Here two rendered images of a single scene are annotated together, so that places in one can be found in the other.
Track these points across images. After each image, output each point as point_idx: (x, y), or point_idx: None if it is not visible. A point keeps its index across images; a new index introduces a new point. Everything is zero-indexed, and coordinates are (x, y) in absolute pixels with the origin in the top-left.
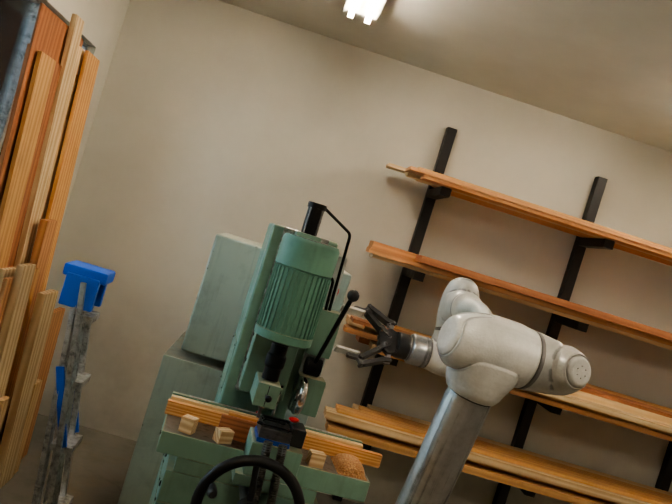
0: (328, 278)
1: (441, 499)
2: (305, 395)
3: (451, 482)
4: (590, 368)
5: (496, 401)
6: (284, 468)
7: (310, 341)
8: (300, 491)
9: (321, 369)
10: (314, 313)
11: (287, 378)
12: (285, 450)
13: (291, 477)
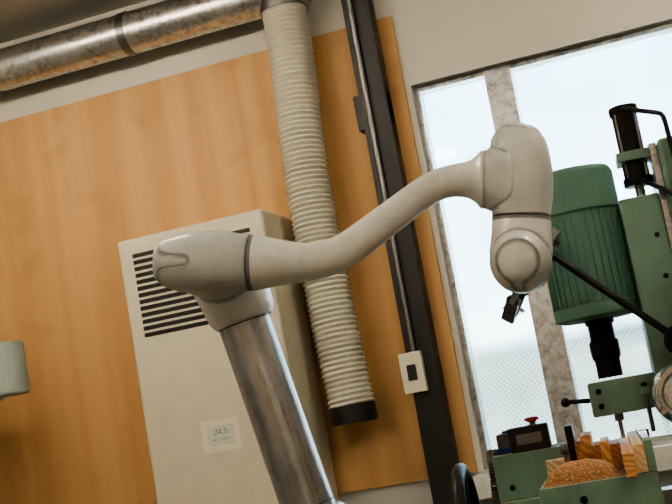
0: (553, 216)
1: (259, 446)
2: (653, 388)
3: (252, 424)
4: (153, 253)
5: (210, 323)
6: (453, 472)
7: (573, 308)
8: (452, 497)
9: (665, 340)
10: (559, 269)
11: (654, 370)
12: (487, 455)
13: (451, 481)
